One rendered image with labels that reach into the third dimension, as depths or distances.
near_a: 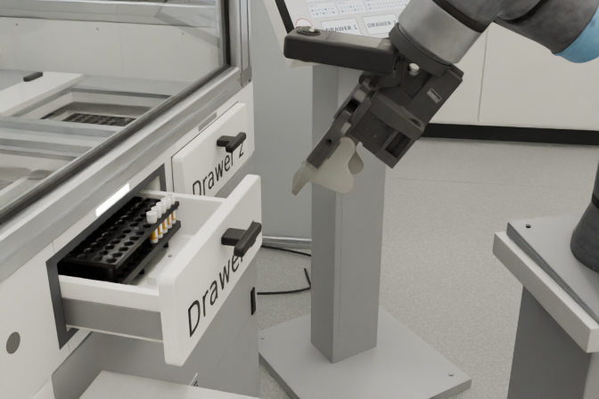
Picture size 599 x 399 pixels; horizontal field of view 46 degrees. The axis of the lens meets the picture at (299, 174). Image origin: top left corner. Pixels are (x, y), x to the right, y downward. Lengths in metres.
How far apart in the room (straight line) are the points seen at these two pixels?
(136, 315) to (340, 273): 1.16
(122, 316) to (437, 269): 1.92
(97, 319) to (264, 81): 1.77
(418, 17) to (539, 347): 0.69
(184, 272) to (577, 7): 0.47
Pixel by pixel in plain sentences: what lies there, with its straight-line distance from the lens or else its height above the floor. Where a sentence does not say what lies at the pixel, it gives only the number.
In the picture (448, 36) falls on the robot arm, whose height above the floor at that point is 1.17.
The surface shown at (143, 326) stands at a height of 0.85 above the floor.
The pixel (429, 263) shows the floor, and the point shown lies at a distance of 2.65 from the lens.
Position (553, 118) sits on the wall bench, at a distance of 3.89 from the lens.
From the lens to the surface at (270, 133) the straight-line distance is 2.55.
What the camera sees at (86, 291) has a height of 0.89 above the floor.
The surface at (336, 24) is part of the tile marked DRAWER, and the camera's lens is 1.56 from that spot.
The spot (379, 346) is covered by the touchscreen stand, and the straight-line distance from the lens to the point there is 2.13.
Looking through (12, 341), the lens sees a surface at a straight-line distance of 0.77.
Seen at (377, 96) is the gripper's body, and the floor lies 1.10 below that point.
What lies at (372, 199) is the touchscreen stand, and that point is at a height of 0.53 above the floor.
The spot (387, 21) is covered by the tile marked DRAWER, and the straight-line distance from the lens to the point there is 1.64.
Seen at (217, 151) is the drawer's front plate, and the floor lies 0.89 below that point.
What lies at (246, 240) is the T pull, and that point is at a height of 0.91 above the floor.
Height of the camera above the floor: 1.30
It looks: 23 degrees down
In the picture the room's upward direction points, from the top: straight up
